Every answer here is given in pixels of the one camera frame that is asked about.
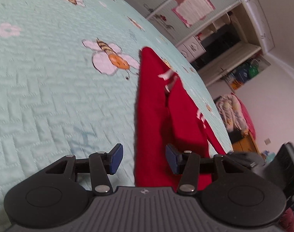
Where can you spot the maroon clothing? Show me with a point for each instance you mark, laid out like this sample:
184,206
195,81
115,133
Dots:
292,221

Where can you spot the mint quilted bee-print bedspread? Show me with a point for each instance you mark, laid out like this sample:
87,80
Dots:
52,82

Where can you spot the wall socket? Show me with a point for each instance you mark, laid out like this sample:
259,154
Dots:
267,141

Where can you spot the white drawer cabinet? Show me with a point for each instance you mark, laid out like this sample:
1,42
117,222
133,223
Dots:
191,49

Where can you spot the black chair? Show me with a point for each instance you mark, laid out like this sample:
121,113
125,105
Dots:
236,136

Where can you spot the wooden bedside cabinet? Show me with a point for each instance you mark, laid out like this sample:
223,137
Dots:
246,145

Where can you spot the teal paper bag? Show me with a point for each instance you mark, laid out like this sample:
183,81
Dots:
270,156

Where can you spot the white door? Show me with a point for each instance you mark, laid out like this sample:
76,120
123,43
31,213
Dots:
229,62

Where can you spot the pink-bordered wall poster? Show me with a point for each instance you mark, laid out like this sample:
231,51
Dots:
194,7

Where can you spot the pile of coloured bags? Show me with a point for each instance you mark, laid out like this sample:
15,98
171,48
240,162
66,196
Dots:
246,73

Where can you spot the pink pillow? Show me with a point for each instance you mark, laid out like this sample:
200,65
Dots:
249,118

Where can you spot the folded floral quilt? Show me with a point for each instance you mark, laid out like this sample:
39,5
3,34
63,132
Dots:
230,112

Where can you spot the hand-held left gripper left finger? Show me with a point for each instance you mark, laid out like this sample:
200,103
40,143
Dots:
116,158

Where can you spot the red white-striped knit sweater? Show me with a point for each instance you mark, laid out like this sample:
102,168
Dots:
151,106

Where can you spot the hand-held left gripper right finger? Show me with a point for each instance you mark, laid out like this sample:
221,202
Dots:
172,159

